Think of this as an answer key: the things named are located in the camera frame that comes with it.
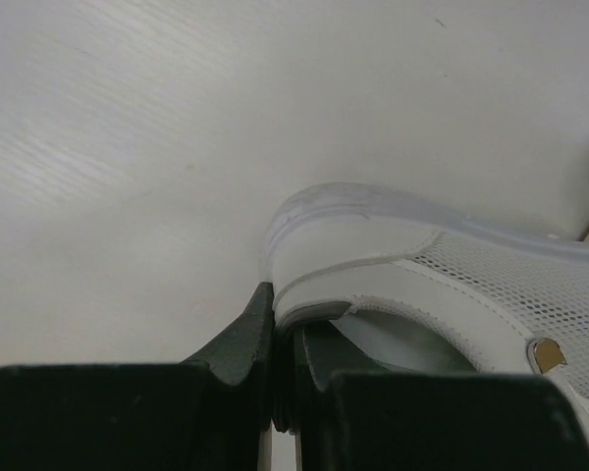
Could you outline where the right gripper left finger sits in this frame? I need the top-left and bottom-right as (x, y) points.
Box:
(0, 283), (274, 470)

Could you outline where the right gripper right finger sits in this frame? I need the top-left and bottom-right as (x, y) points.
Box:
(294, 326), (589, 470)

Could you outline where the white sneaker one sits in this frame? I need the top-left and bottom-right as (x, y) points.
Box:
(262, 183), (589, 433)

